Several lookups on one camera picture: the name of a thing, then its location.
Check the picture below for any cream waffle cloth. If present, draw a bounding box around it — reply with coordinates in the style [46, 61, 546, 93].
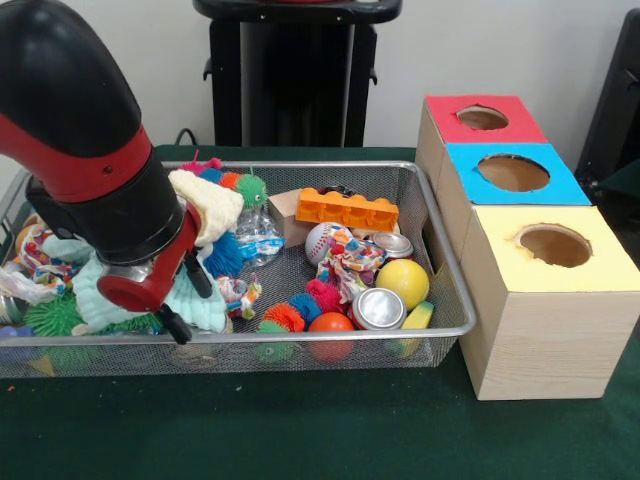
[167, 170, 245, 247]

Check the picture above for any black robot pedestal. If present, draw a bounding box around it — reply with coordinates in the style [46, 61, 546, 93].
[193, 0, 406, 148]

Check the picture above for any red-orange ball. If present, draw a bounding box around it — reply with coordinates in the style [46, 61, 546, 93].
[308, 312, 355, 361]

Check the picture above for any mint green cloth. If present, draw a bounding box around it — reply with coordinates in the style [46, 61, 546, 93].
[42, 235, 229, 334]

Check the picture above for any black floor stand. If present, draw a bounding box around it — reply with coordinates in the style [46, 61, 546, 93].
[578, 8, 640, 201]

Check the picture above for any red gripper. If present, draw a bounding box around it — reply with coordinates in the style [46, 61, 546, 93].
[97, 203, 214, 345]

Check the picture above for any blue furry googly-eyed toy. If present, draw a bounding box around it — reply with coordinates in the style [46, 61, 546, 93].
[205, 232, 246, 279]

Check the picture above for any colourful polka-dot cloth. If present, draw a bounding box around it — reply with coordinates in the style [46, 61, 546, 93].
[318, 228, 387, 303]

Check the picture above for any green cloth table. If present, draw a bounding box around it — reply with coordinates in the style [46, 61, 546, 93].
[0, 145, 640, 480]

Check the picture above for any wire mesh bin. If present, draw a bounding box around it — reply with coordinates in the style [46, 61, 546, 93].
[0, 160, 479, 377]

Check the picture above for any multicolour spiky caterpillar toy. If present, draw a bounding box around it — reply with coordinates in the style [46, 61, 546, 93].
[180, 152, 269, 209]
[258, 280, 346, 334]

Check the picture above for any orange plastic tray block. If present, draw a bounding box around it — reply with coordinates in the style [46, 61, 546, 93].
[295, 187, 399, 233]

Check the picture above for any yellow ball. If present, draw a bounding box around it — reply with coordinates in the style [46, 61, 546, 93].
[376, 259, 430, 311]

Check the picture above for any crushed silver can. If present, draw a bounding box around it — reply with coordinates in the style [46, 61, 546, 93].
[350, 288, 407, 331]

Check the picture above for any wooden box with three holes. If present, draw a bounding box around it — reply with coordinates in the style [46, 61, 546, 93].
[415, 95, 640, 401]

